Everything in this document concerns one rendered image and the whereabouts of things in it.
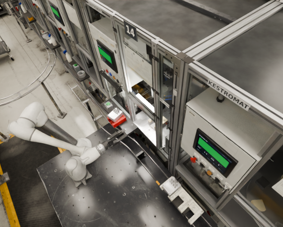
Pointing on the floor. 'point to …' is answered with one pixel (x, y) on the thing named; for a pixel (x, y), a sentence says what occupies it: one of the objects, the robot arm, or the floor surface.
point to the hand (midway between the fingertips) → (123, 133)
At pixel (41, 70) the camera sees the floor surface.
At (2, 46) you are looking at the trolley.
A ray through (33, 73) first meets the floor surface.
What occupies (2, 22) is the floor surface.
